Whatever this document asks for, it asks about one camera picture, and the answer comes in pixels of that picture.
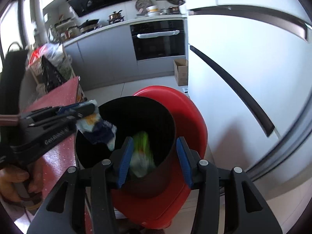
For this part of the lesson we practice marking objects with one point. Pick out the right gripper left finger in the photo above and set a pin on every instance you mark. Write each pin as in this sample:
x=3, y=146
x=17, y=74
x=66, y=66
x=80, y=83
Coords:
x=63, y=210

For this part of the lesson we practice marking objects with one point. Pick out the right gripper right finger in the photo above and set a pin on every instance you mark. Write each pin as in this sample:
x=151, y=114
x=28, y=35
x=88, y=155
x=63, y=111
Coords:
x=246, y=210

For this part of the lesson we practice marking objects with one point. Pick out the silver foil packet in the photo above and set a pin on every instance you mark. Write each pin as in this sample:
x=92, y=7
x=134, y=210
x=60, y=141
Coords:
x=94, y=128

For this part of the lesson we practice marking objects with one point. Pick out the bright green plastic bag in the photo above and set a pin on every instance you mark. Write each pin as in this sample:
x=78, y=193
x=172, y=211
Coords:
x=142, y=162

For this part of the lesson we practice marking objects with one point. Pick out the person's left hand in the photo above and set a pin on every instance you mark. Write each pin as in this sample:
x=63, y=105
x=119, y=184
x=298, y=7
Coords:
x=12, y=175

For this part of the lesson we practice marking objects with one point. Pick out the black plastic bag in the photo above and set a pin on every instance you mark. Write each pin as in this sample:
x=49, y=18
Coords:
x=52, y=78

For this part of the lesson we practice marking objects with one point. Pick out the white plastic bag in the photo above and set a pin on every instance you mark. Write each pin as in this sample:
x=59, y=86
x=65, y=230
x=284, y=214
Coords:
x=54, y=53

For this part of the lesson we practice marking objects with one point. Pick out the red plastic chair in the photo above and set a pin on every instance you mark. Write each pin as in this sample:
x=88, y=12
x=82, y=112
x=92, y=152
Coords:
x=170, y=192

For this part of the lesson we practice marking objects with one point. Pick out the grey lower cabinets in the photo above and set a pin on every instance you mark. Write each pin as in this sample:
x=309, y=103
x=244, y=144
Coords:
x=104, y=58

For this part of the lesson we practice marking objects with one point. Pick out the black wok with lid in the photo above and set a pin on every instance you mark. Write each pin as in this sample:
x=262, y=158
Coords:
x=88, y=25

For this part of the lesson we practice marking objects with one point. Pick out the steel cooking pot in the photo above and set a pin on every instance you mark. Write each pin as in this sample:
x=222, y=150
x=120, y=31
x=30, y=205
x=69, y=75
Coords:
x=115, y=17

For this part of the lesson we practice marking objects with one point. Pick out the black built-in oven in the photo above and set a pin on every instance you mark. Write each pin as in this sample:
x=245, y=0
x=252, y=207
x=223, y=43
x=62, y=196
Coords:
x=158, y=39

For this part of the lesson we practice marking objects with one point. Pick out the small cardboard box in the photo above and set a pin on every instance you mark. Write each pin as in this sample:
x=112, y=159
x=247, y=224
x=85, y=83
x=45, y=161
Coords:
x=181, y=71

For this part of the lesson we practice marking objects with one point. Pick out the round patterned trivet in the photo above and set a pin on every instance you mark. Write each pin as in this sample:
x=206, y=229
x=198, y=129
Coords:
x=142, y=5

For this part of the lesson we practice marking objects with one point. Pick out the stacked white bowls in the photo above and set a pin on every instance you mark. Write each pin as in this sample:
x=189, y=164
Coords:
x=153, y=10

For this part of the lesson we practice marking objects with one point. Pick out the white refrigerator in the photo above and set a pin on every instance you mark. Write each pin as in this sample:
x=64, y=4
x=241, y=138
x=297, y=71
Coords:
x=249, y=79

